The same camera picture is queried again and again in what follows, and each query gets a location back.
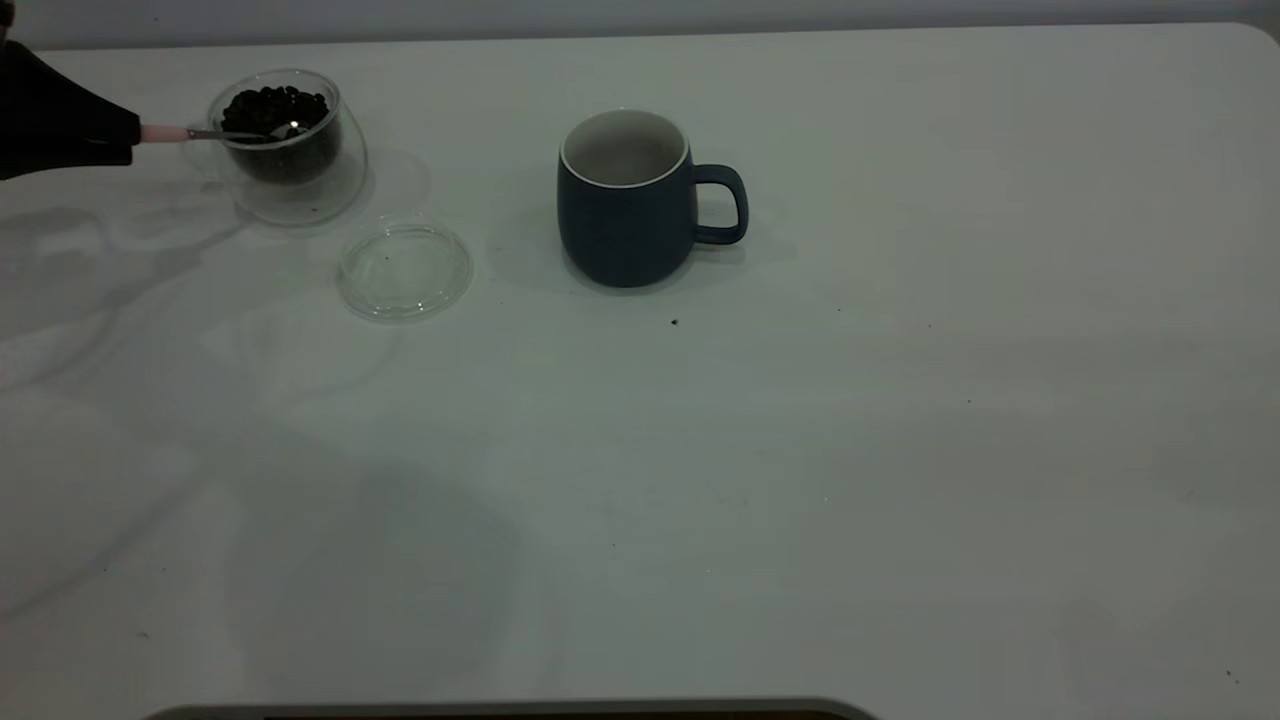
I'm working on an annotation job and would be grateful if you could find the clear double-wall glass cup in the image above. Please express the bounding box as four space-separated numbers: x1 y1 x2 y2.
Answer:
185 68 368 227

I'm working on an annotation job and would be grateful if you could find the grey-blue ceramic mug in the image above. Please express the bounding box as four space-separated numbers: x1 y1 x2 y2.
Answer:
556 108 750 290

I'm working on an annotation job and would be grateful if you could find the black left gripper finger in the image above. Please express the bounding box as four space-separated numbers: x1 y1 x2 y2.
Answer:
0 38 143 151
0 145 137 183

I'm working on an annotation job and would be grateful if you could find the large coffee bean heap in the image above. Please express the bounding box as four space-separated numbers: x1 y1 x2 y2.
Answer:
220 86 343 186

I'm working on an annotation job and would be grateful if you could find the round clear glass lid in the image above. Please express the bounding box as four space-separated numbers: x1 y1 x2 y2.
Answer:
337 220 474 322

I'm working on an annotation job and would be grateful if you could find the pink-handled metal spoon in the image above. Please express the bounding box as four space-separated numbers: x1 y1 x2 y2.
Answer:
138 120 306 144

